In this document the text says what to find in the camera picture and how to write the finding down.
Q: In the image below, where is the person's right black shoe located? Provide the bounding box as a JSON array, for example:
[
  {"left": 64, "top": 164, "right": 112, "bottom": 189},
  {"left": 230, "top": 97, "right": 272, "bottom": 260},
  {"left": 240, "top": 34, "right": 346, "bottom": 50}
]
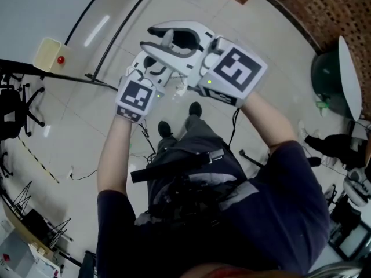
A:
[{"left": 188, "top": 101, "right": 203, "bottom": 118}]

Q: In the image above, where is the black floor cable white plug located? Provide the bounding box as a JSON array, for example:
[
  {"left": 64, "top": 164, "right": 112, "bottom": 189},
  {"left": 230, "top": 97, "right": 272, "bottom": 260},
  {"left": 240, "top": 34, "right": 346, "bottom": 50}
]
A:
[{"left": 66, "top": 165, "right": 98, "bottom": 182}]

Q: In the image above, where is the person's black shoe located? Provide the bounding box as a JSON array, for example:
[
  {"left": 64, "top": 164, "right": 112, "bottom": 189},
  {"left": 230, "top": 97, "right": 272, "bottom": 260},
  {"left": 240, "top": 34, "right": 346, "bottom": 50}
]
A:
[
  {"left": 188, "top": 101, "right": 203, "bottom": 118},
  {"left": 158, "top": 120, "right": 172, "bottom": 138}
]

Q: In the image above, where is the person's right forearm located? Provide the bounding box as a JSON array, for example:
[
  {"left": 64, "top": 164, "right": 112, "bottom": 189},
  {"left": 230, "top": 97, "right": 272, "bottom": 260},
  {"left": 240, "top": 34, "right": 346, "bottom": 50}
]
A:
[{"left": 240, "top": 91, "right": 298, "bottom": 156}]

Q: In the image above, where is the whiteboard on black wheeled stand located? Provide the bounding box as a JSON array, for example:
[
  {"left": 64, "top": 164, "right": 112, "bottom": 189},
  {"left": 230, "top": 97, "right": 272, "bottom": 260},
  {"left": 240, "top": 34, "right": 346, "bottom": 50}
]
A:
[{"left": 0, "top": 0, "right": 199, "bottom": 91}]

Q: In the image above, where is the cream box with red button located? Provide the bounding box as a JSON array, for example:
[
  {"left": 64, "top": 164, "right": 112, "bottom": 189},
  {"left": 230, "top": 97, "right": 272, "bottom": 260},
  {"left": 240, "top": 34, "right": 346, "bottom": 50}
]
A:
[{"left": 32, "top": 37, "right": 73, "bottom": 72}]

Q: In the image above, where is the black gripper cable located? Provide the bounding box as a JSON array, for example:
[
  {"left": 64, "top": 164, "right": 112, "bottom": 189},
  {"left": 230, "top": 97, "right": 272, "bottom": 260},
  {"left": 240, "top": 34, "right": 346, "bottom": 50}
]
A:
[
  {"left": 227, "top": 107, "right": 241, "bottom": 147},
  {"left": 141, "top": 120, "right": 157, "bottom": 156}
]

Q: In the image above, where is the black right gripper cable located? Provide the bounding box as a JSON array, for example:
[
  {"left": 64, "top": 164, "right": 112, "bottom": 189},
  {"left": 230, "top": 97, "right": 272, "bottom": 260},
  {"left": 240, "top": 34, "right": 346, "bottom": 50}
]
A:
[{"left": 227, "top": 107, "right": 241, "bottom": 147}]

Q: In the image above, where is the person's left forearm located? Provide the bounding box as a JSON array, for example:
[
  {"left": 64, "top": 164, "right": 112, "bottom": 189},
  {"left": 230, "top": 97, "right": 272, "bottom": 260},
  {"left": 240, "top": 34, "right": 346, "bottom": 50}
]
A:
[{"left": 97, "top": 116, "right": 143, "bottom": 196}]

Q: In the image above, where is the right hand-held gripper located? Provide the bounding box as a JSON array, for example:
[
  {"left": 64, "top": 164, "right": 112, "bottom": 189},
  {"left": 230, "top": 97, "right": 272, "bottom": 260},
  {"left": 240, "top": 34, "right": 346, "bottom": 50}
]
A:
[{"left": 140, "top": 20, "right": 269, "bottom": 108}]

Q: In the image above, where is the white rounded machine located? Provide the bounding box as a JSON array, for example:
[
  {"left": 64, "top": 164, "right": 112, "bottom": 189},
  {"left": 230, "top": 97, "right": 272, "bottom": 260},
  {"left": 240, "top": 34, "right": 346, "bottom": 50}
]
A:
[{"left": 343, "top": 166, "right": 371, "bottom": 207}]

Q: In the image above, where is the black office chair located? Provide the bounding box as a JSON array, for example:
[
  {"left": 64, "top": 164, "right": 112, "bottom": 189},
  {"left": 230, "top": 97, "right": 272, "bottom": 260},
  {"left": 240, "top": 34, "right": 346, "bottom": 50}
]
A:
[{"left": 0, "top": 81, "right": 47, "bottom": 140}]

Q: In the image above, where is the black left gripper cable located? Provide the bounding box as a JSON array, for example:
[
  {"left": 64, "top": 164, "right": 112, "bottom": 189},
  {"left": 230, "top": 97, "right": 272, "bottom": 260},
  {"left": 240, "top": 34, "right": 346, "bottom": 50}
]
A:
[{"left": 141, "top": 120, "right": 157, "bottom": 156}]

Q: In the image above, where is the black tripod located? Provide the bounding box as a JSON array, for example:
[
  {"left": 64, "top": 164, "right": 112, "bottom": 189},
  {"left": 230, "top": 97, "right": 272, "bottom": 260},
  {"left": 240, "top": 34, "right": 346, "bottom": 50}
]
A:
[
  {"left": 7, "top": 180, "right": 32, "bottom": 220},
  {"left": 43, "top": 217, "right": 73, "bottom": 248}
]

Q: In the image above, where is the person's navy t-shirt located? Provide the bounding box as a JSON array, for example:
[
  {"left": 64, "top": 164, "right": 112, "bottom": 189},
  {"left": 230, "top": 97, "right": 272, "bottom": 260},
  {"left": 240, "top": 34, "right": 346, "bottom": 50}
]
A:
[{"left": 95, "top": 140, "right": 331, "bottom": 278}]

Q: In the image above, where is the dark green round bin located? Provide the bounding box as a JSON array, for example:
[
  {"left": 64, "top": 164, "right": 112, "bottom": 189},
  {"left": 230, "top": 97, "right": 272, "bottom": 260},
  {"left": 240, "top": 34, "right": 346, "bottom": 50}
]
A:
[{"left": 311, "top": 35, "right": 363, "bottom": 122}]

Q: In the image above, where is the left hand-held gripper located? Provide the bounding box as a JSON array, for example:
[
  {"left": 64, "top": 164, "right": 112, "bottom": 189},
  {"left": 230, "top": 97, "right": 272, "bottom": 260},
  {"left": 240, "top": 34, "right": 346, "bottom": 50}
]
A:
[{"left": 115, "top": 50, "right": 174, "bottom": 124}]

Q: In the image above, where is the person's left black shoe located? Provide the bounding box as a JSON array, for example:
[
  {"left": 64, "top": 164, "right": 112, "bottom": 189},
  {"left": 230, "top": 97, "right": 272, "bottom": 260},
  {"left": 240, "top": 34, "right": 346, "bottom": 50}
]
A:
[{"left": 158, "top": 120, "right": 172, "bottom": 138}]

